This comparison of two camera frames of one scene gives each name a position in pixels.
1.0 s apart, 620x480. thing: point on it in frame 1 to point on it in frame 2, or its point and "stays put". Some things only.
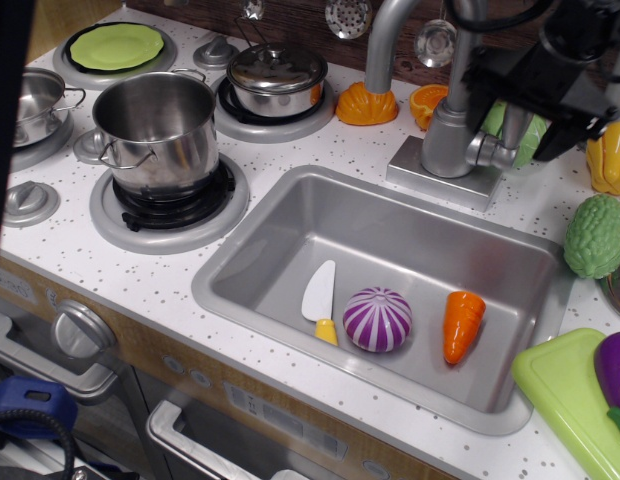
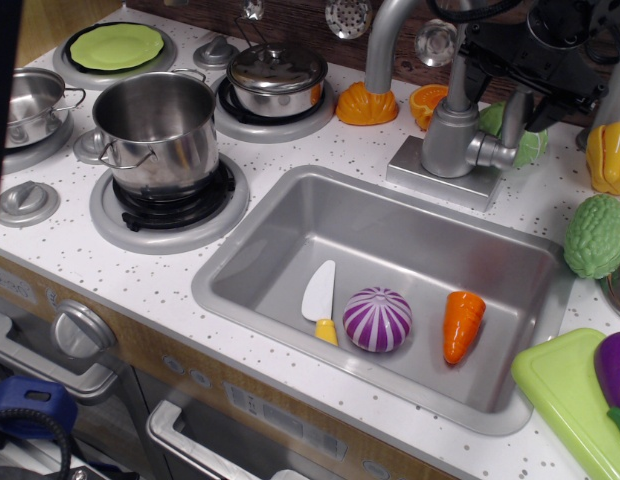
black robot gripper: [541, 78] to [510, 52]
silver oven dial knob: [79, 332] stays put
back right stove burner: [271, 129] stays put
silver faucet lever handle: [516, 122] stays put
